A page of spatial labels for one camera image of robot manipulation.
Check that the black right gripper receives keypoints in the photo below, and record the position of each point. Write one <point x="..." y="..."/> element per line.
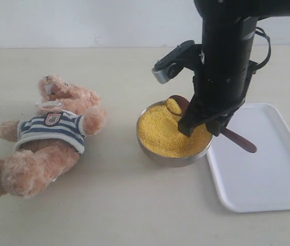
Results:
<point x="215" y="101"/>

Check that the dark red wooden spoon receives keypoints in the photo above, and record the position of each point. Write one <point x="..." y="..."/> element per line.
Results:
<point x="239" y="142"/>

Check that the brown plush teddy bear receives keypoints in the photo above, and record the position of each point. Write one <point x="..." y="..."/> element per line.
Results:
<point x="50" y="143"/>

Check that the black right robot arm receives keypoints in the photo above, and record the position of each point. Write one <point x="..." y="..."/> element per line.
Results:
<point x="228" y="30"/>

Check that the yellow millet grains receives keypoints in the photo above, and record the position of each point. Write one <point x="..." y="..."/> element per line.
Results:
<point x="158" y="131"/>

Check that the steel bowl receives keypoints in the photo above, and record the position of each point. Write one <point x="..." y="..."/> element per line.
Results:
<point x="167" y="161"/>

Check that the white plastic tray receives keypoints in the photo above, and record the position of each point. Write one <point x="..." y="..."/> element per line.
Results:
<point x="253" y="182"/>

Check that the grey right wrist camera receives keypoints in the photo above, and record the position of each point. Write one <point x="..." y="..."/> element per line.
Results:
<point x="185" y="55"/>

